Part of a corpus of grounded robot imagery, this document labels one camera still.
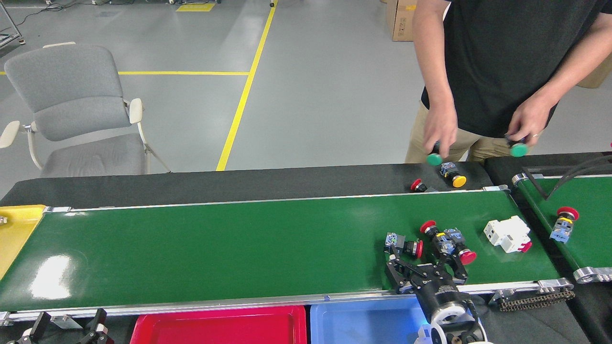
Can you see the person's left hand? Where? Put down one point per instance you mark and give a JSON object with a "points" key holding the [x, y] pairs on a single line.
{"points": [[528, 122]]}

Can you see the person's right hand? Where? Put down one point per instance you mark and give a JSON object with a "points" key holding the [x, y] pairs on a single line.
{"points": [[440, 131]]}

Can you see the black guide frame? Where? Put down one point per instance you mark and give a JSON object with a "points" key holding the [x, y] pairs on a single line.
{"points": [[534, 183]]}

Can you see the cardboard box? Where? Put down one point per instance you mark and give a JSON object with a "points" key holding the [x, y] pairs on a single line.
{"points": [[401, 21]]}

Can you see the white circuit breaker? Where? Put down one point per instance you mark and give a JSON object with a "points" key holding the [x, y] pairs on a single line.
{"points": [[507, 234]]}

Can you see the person's left forearm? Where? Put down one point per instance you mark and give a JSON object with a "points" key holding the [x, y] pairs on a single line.
{"points": [[569, 76]]}

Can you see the green feeder conveyor belt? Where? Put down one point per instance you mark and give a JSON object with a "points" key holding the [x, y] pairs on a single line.
{"points": [[588, 234]]}

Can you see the long green conveyor belt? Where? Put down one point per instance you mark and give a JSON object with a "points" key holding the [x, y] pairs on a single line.
{"points": [[239, 243]]}

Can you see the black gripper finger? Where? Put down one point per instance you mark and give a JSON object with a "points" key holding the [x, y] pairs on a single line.
{"points": [[36, 329], [98, 327]]}

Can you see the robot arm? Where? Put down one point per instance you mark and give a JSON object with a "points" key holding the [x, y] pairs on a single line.
{"points": [[454, 325]]}

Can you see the person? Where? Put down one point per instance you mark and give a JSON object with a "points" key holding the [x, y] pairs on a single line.
{"points": [[502, 57]]}

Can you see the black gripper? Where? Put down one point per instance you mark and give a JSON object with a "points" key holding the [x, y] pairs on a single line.
{"points": [[440, 291]]}

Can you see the red plastic tray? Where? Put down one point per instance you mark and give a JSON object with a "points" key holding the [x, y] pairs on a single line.
{"points": [[220, 329]]}

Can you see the grey office chair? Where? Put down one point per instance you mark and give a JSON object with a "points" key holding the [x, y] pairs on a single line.
{"points": [[71, 86]]}

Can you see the yellow push button switch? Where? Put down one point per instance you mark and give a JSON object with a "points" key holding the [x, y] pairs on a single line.
{"points": [[454, 176]]}

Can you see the yellow plastic tray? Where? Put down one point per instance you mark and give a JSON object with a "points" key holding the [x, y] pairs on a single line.
{"points": [[14, 234]]}

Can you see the person's right forearm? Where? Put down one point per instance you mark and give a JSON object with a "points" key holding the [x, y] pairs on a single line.
{"points": [[437, 71]]}

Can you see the green push button switch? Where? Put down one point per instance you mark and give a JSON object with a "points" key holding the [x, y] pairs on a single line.
{"points": [[434, 159], [519, 150]]}

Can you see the blue plastic tray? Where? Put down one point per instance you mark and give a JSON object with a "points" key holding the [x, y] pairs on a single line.
{"points": [[368, 325]]}

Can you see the silver metal rack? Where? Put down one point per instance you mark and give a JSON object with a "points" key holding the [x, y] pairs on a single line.
{"points": [[7, 36]]}

